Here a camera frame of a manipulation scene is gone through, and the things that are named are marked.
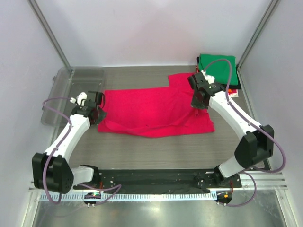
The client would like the crimson red t-shirt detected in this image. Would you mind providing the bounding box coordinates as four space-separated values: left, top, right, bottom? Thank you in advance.
98 72 215 138

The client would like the green folded t-shirt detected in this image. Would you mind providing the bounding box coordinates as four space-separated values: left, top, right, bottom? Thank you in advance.
197 53 238 86

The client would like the clear plastic bin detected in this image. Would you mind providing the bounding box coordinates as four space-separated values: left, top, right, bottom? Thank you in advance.
41 67 106 127

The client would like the red folded t-shirt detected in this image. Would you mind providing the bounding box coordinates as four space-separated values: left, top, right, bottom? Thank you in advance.
195 66 238 95

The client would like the white folded t-shirt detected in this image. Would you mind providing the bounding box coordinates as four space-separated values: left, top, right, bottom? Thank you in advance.
230 91 239 97

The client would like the left aluminium corner post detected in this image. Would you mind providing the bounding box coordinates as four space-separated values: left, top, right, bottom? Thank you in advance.
27 0 73 74

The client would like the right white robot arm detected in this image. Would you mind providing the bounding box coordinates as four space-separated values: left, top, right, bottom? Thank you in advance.
187 72 274 187

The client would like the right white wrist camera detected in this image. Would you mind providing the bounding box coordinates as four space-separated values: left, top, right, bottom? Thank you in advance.
204 74 215 84

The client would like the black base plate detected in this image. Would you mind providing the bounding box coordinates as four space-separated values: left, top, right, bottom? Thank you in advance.
85 169 242 194

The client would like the black folded t-shirt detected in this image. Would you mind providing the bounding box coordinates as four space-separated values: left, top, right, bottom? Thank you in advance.
196 56 242 90

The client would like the aluminium corner post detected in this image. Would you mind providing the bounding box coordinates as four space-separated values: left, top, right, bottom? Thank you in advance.
27 0 73 74
236 0 282 70

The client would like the right aluminium corner post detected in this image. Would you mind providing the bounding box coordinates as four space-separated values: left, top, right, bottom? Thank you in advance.
236 0 282 70

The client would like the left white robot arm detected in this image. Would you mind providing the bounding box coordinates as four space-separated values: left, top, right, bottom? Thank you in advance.
32 91 106 194

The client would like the slotted cable duct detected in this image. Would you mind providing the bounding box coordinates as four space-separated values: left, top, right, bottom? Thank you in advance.
39 192 218 202

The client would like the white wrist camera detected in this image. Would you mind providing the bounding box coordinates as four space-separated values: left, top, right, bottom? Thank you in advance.
204 74 215 84
69 92 87 105

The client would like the aluminium frame rail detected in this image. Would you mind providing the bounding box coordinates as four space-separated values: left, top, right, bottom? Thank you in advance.
28 171 288 192

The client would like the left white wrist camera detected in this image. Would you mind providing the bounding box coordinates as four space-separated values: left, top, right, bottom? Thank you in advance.
69 92 87 105

